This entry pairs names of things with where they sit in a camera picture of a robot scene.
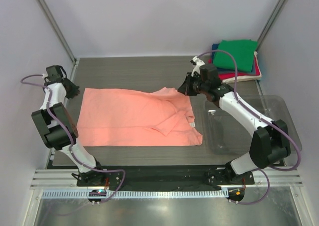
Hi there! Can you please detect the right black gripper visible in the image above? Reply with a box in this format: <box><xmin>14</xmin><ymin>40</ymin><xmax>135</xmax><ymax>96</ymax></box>
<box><xmin>179</xmin><ymin>72</ymin><xmax>209</xmax><ymax>96</ymax></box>

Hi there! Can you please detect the salmon pink t-shirt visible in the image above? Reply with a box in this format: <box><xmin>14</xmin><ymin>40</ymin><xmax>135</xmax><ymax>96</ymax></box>
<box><xmin>77</xmin><ymin>87</ymin><xmax>203</xmax><ymax>147</ymax></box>

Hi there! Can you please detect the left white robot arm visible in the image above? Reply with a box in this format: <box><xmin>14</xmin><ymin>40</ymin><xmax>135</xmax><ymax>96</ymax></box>
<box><xmin>31</xmin><ymin>65</ymin><xmax>106</xmax><ymax>186</ymax></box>

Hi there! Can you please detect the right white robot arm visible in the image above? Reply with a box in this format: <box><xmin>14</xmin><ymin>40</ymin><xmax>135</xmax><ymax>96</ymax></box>
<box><xmin>178</xmin><ymin>64</ymin><xmax>291</xmax><ymax>184</ymax></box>

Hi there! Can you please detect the folded red t-shirt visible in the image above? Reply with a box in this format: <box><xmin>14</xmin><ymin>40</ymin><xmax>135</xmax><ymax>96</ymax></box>
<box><xmin>217</xmin><ymin>70</ymin><xmax>251</xmax><ymax>83</ymax></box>

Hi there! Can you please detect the folded cream t-shirt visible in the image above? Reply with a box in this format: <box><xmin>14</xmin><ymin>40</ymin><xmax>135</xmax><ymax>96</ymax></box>
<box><xmin>219</xmin><ymin>51</ymin><xmax>262</xmax><ymax>83</ymax></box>

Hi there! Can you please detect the folded blue t-shirt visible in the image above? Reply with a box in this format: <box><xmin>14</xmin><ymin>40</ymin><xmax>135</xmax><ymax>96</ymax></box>
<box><xmin>211</xmin><ymin>43</ymin><xmax>219</xmax><ymax>60</ymax></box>

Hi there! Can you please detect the clear plastic bin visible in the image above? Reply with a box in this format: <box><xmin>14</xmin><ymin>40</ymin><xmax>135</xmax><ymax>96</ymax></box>
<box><xmin>204</xmin><ymin>95</ymin><xmax>302</xmax><ymax>156</ymax></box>

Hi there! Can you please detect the folded green t-shirt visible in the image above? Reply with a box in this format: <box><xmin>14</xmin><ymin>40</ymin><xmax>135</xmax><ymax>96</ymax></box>
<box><xmin>213</xmin><ymin>39</ymin><xmax>258</xmax><ymax>72</ymax></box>

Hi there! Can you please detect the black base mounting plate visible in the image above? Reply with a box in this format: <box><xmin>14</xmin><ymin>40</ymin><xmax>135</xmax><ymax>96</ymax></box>
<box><xmin>71</xmin><ymin>165</ymin><xmax>255</xmax><ymax>188</ymax></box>

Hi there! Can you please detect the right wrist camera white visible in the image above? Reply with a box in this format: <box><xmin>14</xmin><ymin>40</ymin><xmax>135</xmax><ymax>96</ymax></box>
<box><xmin>190</xmin><ymin>56</ymin><xmax>205</xmax><ymax>77</ymax></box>

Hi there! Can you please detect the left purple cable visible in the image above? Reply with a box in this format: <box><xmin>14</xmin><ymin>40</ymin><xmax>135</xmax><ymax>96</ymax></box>
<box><xmin>19</xmin><ymin>73</ymin><xmax>126</xmax><ymax>217</ymax></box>

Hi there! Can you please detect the left aluminium frame post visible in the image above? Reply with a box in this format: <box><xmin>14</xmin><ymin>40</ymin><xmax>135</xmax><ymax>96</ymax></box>
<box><xmin>36</xmin><ymin>0</ymin><xmax>77</xmax><ymax>65</ymax></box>

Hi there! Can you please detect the aluminium frame post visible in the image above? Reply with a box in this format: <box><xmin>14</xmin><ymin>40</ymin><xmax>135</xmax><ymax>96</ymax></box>
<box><xmin>36</xmin><ymin>0</ymin><xmax>77</xmax><ymax>65</ymax></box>
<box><xmin>257</xmin><ymin>0</ymin><xmax>288</xmax><ymax>51</ymax></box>

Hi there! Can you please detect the aluminium front rail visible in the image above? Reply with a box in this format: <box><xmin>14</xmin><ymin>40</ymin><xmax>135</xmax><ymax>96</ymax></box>
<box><xmin>31</xmin><ymin>168</ymin><xmax>303</xmax><ymax>188</ymax></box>

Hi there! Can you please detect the white slotted cable duct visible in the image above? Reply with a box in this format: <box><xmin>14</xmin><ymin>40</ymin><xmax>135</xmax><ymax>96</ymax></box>
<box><xmin>42</xmin><ymin>189</ymin><xmax>228</xmax><ymax>199</ymax></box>

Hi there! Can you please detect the right aluminium frame post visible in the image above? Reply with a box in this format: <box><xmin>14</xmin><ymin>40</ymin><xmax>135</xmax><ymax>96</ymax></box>
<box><xmin>257</xmin><ymin>0</ymin><xmax>288</xmax><ymax>51</ymax></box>

